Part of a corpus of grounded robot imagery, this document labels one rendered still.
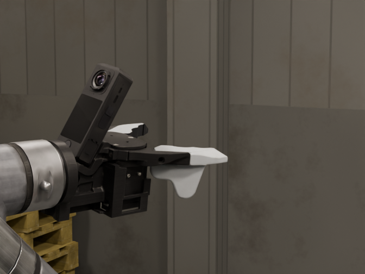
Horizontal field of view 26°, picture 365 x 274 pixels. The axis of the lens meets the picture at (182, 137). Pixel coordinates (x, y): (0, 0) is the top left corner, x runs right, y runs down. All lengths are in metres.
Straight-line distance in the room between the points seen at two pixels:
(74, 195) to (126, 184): 0.07
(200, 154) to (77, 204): 0.15
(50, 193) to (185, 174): 0.17
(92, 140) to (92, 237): 4.18
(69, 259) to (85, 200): 3.87
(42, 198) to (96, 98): 0.13
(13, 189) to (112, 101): 0.15
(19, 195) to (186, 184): 0.21
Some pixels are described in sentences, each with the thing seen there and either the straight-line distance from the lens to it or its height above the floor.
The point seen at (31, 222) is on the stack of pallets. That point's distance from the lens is 4.42.
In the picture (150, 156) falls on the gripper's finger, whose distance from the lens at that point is 0.88.
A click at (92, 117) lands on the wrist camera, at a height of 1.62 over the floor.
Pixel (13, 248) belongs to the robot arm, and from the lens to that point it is 0.68.
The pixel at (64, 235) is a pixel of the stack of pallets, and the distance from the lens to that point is 4.73.
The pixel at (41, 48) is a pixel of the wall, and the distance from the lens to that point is 5.09.
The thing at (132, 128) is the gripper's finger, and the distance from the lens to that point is 0.99.
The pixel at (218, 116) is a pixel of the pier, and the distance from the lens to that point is 4.33.
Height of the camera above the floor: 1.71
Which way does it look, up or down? 8 degrees down
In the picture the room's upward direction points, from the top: straight up
